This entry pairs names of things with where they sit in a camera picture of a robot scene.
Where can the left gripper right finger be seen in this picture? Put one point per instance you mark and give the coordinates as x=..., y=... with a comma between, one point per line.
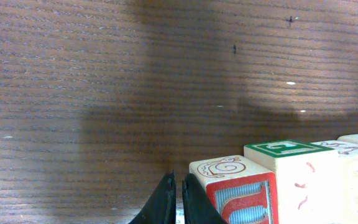
x=198, y=208

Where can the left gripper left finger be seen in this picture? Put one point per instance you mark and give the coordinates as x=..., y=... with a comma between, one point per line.
x=161, y=205

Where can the red U block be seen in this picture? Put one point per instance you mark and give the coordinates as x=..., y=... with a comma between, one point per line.
x=241, y=190

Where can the white block yellow side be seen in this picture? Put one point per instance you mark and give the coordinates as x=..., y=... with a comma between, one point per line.
x=307, y=177

